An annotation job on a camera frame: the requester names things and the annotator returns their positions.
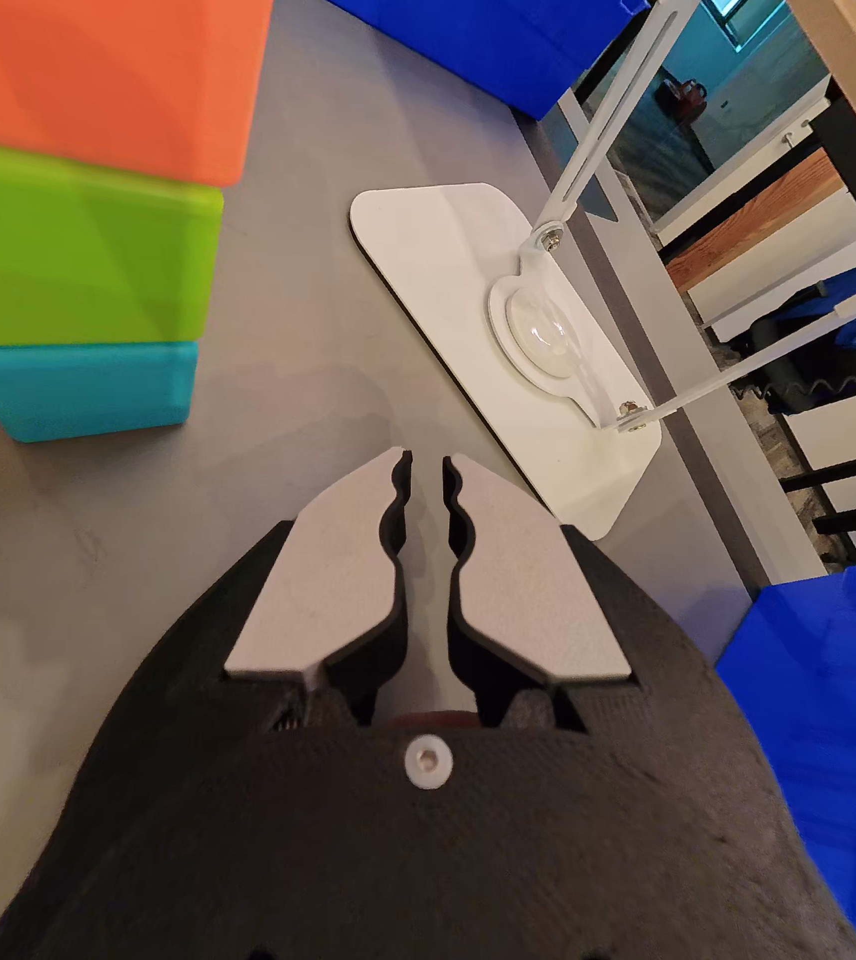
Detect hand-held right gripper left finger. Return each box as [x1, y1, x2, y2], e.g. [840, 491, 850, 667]
[224, 447, 414, 710]

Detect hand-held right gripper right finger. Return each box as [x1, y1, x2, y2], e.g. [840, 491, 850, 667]
[441, 452, 633, 721]

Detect blue cube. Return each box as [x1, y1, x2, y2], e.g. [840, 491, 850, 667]
[0, 333, 200, 444]

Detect green cube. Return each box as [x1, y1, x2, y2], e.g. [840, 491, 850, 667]
[0, 137, 225, 348]

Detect orange cube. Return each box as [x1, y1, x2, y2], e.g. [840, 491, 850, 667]
[0, 0, 275, 189]

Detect grey desk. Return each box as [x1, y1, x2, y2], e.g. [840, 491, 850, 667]
[0, 0, 830, 960]

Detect blue plastic bin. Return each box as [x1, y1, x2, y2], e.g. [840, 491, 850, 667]
[326, 0, 654, 121]
[714, 555, 856, 960]

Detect wooden board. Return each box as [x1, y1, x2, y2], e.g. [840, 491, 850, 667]
[664, 146, 850, 295]

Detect dark red bag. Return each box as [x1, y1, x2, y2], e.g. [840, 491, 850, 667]
[655, 75, 708, 123]

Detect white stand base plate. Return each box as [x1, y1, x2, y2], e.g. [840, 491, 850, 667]
[349, 182, 663, 541]

